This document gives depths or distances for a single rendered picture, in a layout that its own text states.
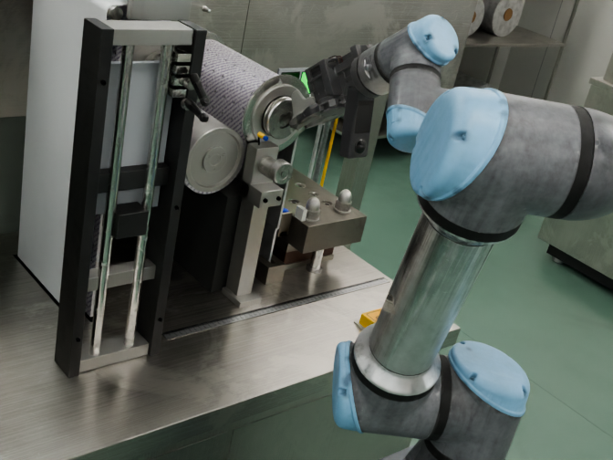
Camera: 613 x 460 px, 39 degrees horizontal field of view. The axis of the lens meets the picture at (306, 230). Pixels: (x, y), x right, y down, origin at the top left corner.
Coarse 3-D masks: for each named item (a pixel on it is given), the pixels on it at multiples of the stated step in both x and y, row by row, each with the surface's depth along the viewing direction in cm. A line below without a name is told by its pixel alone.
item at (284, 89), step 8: (272, 88) 148; (280, 88) 148; (288, 88) 149; (264, 96) 147; (272, 96) 148; (288, 96) 150; (256, 104) 147; (264, 104) 147; (256, 112) 147; (256, 120) 148; (256, 128) 149; (256, 136) 150; (288, 136) 155; (280, 144) 154
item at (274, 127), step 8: (280, 96) 149; (272, 104) 148; (280, 104) 148; (288, 104) 149; (264, 112) 148; (272, 112) 147; (280, 112) 149; (288, 112) 150; (264, 120) 149; (272, 120) 148; (280, 120) 150; (288, 120) 151; (264, 128) 150; (272, 128) 149; (280, 128) 150; (288, 128) 152; (272, 136) 150; (280, 136) 151
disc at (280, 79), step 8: (272, 80) 147; (280, 80) 148; (288, 80) 149; (296, 80) 150; (264, 88) 146; (296, 88) 151; (304, 88) 152; (256, 96) 146; (304, 96) 153; (248, 104) 146; (248, 112) 147; (248, 120) 148; (248, 128) 148; (248, 136) 149; (296, 136) 157; (288, 144) 156
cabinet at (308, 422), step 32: (256, 416) 143; (288, 416) 149; (320, 416) 155; (160, 448) 131; (192, 448) 136; (224, 448) 142; (256, 448) 147; (288, 448) 153; (320, 448) 160; (352, 448) 168; (384, 448) 176
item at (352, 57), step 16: (352, 48) 135; (368, 48) 136; (320, 64) 139; (336, 64) 140; (352, 64) 134; (320, 80) 140; (336, 80) 139; (352, 80) 137; (320, 96) 141; (336, 96) 139; (368, 96) 135; (336, 112) 142
